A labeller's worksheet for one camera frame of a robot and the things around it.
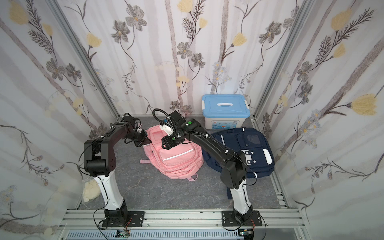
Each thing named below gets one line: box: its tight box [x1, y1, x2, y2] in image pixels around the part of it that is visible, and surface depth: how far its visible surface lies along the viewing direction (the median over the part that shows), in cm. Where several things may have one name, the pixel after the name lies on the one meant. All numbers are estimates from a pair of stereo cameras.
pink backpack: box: [139, 124, 204, 181], surface depth 92 cm
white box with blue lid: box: [201, 94, 251, 130], surface depth 107 cm
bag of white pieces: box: [82, 177, 101, 203], surface depth 83 cm
